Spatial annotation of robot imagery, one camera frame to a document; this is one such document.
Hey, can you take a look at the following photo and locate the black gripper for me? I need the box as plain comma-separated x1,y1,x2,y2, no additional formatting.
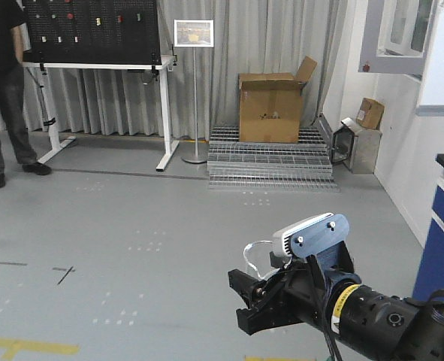
227,244,361,336

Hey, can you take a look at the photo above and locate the clear glass beaker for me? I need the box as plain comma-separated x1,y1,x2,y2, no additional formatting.
243,240,279,281

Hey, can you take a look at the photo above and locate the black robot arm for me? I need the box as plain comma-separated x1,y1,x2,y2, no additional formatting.
228,242,444,360

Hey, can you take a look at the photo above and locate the metal grate platform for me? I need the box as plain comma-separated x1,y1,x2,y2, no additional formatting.
207,126,340,193

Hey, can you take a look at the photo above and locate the stainless steel box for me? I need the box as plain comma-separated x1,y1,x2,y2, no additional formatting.
331,117,382,174

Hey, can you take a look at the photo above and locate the large cardboard box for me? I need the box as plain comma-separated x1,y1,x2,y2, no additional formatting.
239,56,317,144

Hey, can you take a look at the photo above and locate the small cardboard box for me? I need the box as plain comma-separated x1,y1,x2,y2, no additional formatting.
355,98,385,129

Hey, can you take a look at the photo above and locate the grey curtain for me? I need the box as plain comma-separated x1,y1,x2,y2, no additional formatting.
18,0,349,138

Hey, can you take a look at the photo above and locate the sign on metal stand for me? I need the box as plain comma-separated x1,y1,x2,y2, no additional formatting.
174,20,214,164

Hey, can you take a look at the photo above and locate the black pegboard with parts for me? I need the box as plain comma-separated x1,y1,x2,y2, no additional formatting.
22,0,162,66

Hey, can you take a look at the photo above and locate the person in dark clothes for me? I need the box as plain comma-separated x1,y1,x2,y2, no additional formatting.
0,1,52,188

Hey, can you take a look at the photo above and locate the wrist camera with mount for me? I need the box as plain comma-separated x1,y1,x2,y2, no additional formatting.
270,213,351,267

